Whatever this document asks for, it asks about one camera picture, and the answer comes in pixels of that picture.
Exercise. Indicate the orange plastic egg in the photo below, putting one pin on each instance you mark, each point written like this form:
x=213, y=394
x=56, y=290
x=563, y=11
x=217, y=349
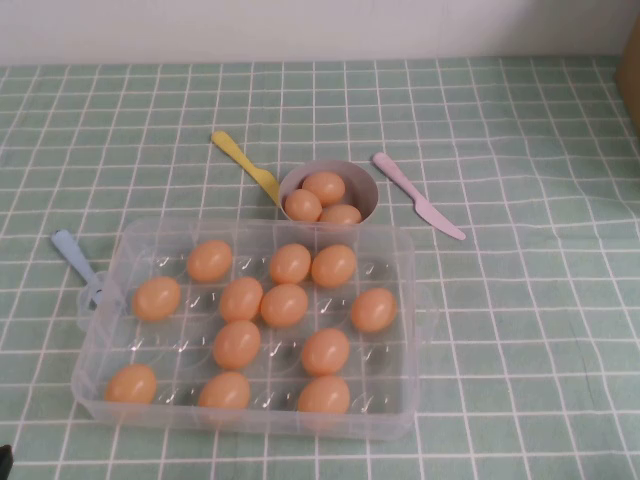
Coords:
x=342, y=215
x=301, y=206
x=236, y=345
x=290, y=263
x=333, y=265
x=241, y=299
x=131, y=384
x=374, y=310
x=156, y=298
x=324, y=187
x=224, y=390
x=209, y=260
x=324, y=394
x=284, y=305
x=325, y=352

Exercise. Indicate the clear plastic egg box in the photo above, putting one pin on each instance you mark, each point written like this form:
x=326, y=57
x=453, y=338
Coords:
x=190, y=425

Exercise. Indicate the brown cardboard box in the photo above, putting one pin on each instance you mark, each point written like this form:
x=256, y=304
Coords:
x=630, y=75

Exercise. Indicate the pale grey round bowl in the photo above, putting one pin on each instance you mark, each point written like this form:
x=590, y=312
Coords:
x=361, y=187

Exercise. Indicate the pink plastic knife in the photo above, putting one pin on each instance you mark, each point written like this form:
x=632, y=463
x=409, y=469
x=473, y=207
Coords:
x=415, y=197

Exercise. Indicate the yellow plastic utensil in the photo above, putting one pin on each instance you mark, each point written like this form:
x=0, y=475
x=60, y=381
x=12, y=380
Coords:
x=240, y=155

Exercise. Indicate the green checked tablecloth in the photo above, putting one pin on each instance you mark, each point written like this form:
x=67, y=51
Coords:
x=525, y=300

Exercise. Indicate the blue plastic fork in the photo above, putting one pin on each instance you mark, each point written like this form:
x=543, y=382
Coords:
x=72, y=255

